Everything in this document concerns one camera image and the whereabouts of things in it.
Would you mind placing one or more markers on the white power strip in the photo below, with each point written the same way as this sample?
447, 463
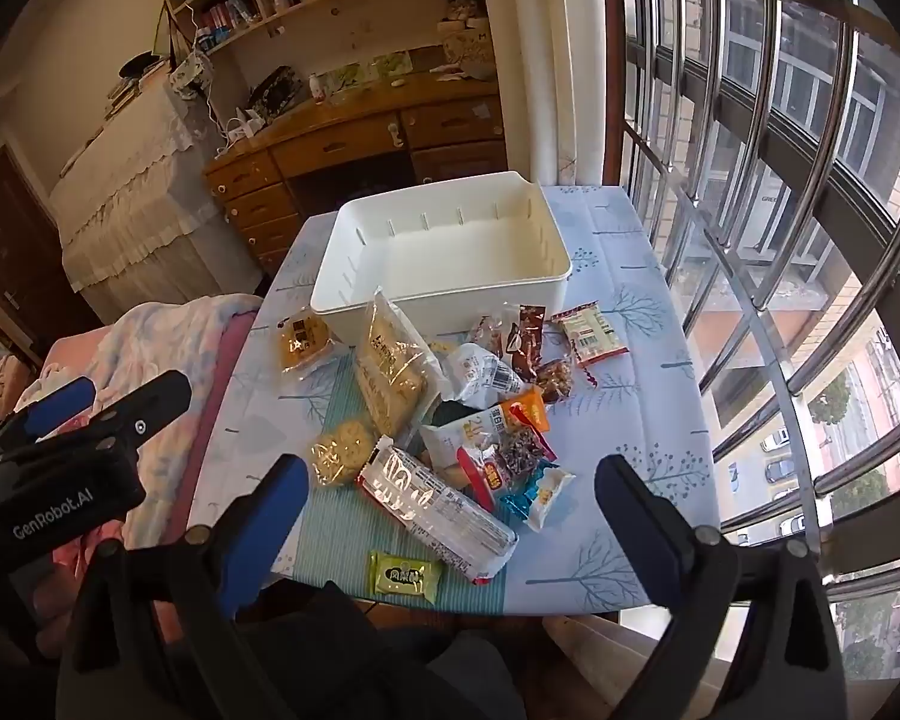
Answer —
244, 124

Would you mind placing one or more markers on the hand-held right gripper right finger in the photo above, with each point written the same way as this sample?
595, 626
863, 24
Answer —
630, 517

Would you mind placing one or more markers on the dark red snack packet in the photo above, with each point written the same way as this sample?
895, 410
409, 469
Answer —
510, 457

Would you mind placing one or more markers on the wooden bookshelf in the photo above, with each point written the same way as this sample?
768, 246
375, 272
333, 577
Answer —
330, 7

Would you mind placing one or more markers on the white printed snack bag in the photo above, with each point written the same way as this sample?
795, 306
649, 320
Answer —
480, 373

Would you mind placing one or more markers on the black patterned tin box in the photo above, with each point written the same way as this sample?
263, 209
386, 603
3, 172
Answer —
277, 90

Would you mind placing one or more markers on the beige patterned bag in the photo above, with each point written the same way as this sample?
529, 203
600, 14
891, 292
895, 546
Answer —
469, 45

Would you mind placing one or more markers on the long red biscuit pack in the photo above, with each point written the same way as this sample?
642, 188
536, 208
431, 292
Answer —
435, 514

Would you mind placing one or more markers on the white lace furniture cover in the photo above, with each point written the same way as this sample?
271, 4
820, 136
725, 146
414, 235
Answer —
135, 187

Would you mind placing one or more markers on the white plastic bin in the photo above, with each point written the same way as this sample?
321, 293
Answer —
450, 255

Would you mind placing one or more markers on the small green snack packet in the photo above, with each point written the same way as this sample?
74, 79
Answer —
405, 576

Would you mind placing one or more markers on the cream red-edged snack packet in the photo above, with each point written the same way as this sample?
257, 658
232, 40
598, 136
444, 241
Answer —
591, 334

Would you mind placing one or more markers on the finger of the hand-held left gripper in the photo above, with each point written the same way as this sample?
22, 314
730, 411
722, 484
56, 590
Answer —
52, 405
150, 397

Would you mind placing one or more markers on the clear round cracker packet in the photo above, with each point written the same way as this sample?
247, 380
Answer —
341, 454

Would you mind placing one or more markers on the white and orange snack packet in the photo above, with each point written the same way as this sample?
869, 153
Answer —
457, 435

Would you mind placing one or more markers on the wooden desk with drawers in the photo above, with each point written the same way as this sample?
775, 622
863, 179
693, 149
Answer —
322, 139

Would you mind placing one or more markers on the tree print tablecloth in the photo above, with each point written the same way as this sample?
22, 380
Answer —
645, 405

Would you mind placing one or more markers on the person's dark clothing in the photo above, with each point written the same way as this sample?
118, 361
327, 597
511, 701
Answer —
382, 660

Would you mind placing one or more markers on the white curtain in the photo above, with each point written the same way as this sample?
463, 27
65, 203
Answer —
540, 52

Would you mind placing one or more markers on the blue chip snack packet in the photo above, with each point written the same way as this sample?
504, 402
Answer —
544, 495

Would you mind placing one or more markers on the dark brown door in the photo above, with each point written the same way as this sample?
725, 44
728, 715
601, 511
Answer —
7, 240

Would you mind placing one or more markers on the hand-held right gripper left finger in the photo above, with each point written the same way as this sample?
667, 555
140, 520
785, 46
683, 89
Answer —
270, 517

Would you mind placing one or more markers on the brown chocolate snack packet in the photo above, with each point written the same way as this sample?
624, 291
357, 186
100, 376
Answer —
526, 341

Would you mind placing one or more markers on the large clear biscuit bag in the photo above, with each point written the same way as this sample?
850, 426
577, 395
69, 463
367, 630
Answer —
390, 382

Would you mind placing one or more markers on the teal striped placemat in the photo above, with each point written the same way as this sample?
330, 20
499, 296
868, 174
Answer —
345, 540

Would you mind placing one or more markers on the pastel printed blanket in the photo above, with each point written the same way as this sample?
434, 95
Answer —
165, 360

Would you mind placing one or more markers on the clear yellow cake packet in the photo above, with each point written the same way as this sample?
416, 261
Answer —
304, 341

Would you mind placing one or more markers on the white floral pouch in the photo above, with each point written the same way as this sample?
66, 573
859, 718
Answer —
189, 75

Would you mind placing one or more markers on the window with metal grille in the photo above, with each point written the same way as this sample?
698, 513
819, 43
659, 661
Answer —
805, 480

